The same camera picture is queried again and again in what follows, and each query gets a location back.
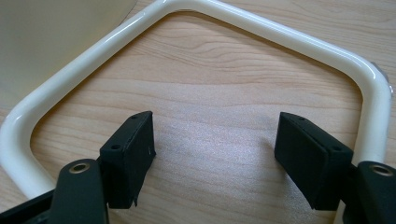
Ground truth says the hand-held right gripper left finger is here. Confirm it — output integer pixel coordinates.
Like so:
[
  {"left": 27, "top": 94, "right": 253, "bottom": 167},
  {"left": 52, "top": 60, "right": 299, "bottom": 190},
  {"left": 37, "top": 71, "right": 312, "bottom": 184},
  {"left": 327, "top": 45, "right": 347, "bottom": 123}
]
[{"left": 98, "top": 110, "right": 157, "bottom": 210}]

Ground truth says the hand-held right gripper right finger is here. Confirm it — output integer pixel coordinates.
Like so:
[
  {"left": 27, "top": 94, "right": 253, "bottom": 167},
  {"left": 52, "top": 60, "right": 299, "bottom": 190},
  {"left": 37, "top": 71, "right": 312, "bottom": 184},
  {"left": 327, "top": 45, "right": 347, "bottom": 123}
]
[{"left": 274, "top": 111, "right": 355, "bottom": 212}]

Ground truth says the cream plastic trash bin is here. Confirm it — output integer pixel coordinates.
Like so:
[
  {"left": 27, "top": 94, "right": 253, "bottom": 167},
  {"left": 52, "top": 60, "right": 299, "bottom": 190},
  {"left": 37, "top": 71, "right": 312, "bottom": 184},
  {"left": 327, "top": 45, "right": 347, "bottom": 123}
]
[{"left": 0, "top": 0, "right": 138, "bottom": 102}]

